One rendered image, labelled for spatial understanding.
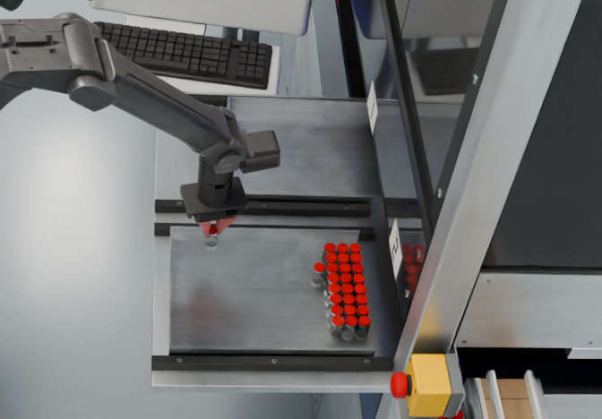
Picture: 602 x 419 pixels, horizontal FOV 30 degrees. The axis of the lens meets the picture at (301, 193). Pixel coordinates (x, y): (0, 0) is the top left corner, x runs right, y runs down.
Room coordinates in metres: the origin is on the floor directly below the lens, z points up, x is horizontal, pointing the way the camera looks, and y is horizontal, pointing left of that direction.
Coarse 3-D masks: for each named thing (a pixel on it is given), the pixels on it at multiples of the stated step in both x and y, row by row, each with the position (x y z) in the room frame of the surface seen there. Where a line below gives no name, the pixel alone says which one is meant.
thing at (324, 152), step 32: (256, 128) 1.59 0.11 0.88; (288, 128) 1.61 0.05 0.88; (320, 128) 1.62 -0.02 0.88; (352, 128) 1.64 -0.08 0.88; (288, 160) 1.52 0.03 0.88; (320, 160) 1.53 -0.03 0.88; (352, 160) 1.55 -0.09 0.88; (256, 192) 1.39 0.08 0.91; (288, 192) 1.44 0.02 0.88; (320, 192) 1.45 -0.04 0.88; (352, 192) 1.46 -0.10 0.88
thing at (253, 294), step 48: (192, 240) 1.28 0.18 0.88; (240, 240) 1.30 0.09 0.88; (288, 240) 1.32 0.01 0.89; (336, 240) 1.33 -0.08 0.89; (192, 288) 1.17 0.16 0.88; (240, 288) 1.19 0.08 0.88; (288, 288) 1.21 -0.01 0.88; (192, 336) 1.08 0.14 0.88; (240, 336) 1.09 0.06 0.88; (288, 336) 1.11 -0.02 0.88
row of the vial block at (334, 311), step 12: (324, 252) 1.28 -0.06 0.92; (324, 264) 1.25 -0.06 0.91; (336, 264) 1.25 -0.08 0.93; (324, 276) 1.23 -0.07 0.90; (336, 276) 1.22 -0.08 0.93; (324, 288) 1.22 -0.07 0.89; (336, 288) 1.19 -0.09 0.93; (336, 300) 1.17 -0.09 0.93; (336, 312) 1.14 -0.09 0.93; (336, 324) 1.12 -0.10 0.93; (336, 336) 1.12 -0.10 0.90
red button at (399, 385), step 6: (396, 372) 0.99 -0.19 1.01; (402, 372) 0.99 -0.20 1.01; (396, 378) 0.97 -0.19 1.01; (402, 378) 0.98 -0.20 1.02; (390, 384) 0.98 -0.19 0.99; (396, 384) 0.97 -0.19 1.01; (402, 384) 0.97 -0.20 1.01; (396, 390) 0.96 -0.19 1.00; (402, 390) 0.96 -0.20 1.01; (396, 396) 0.96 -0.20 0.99; (402, 396) 0.96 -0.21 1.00
